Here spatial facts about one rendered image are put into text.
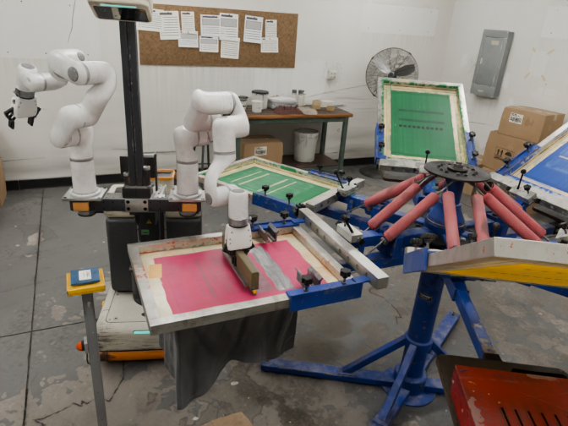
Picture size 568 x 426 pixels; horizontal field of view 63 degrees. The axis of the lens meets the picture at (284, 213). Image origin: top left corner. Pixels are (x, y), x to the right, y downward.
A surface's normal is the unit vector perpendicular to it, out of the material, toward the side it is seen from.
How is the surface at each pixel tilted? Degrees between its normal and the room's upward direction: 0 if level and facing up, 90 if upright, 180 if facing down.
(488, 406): 0
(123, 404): 0
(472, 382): 0
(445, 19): 90
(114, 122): 90
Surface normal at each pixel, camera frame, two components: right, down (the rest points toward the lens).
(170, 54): 0.40, 0.39
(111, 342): 0.14, 0.40
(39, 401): 0.07, -0.92
